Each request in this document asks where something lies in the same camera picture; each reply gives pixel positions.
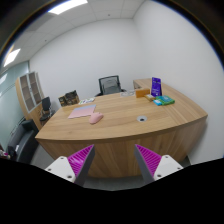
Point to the black leather sofa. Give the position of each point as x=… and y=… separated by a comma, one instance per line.
x=22, y=144

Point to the black mesh office chair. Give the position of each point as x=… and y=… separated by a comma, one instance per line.
x=109, y=85

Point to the pink computer mouse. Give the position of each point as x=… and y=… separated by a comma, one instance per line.
x=95, y=117

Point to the colourful sticker sheet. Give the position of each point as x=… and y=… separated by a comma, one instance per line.
x=85, y=101

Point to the silver desk cable grommet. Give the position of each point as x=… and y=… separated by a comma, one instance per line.
x=141, y=118

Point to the green box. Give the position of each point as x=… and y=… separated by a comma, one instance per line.
x=165, y=100

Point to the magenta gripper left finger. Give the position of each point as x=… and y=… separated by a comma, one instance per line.
x=75, y=167

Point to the white papers on desk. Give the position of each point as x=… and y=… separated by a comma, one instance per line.
x=127, y=94

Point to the large wooden office desk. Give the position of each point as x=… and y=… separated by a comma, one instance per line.
x=171, y=129

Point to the dark patterned box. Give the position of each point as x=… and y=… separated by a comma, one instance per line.
x=69, y=98

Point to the ceiling light panel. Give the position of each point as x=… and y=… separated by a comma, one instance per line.
x=63, y=7

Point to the pink and blue mouse pad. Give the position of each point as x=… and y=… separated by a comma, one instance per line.
x=82, y=111

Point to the orange box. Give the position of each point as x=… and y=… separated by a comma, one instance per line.
x=142, y=92

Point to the blue small box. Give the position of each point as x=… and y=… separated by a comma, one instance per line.
x=157, y=102

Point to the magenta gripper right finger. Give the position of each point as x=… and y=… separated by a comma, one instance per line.
x=154, y=166

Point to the small black chair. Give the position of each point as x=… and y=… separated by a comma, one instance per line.
x=46, y=112

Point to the purple standing card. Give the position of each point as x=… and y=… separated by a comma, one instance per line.
x=156, y=89

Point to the wooden glass-door cabinet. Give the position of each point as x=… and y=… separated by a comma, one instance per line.
x=30, y=97

